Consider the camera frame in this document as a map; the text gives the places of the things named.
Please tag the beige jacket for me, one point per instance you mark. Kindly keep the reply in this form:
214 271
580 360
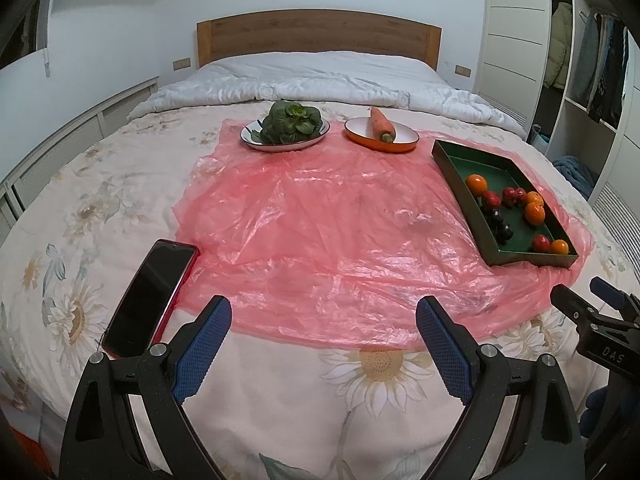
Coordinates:
559 45

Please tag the smartphone with red case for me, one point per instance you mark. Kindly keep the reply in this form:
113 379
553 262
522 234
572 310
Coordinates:
150 295

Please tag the carrot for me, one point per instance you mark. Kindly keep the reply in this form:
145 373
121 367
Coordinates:
382 125

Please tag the white duvet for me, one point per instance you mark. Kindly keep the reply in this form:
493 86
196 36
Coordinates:
320 77

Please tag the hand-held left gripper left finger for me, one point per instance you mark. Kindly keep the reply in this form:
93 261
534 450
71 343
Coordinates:
205 345

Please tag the green tray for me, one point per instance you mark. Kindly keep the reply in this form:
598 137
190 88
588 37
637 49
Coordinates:
460 165

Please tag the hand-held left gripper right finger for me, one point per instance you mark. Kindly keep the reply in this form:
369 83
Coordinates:
445 350

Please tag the wall socket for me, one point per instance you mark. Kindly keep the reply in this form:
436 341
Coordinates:
181 64
463 70

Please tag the person's right hand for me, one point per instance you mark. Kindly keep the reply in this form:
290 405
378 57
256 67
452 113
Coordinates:
595 410

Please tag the white louvered radiator cover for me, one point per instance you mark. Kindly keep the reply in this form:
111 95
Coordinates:
60 145

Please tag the dark purple plum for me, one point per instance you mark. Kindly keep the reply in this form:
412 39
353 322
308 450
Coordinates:
496 217
505 233

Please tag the hanging dark clothes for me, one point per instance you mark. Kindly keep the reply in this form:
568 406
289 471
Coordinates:
602 65

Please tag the wooden headboard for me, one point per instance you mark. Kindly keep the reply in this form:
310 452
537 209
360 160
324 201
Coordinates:
315 35

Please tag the orange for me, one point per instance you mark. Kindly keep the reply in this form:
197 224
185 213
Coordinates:
559 247
535 214
534 197
476 184

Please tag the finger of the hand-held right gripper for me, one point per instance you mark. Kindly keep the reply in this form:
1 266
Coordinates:
610 345
607 290

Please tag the pink plastic sheet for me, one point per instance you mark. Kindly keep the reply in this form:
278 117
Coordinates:
310 230

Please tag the blue blanket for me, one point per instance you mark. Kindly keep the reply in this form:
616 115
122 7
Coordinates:
575 172

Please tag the white wardrobe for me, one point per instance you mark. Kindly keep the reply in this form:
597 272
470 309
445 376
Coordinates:
512 30

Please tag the orange dish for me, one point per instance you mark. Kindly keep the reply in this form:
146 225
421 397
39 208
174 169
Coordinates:
405 140

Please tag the white plate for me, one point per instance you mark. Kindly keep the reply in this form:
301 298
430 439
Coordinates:
250 137

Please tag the small bag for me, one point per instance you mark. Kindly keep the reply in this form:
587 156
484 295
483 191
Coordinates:
540 140

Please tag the red plum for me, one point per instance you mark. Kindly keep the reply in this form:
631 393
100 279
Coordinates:
509 196
521 194
540 243
492 200

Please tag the white floor vent grille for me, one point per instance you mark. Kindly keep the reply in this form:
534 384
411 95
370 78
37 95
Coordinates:
617 210

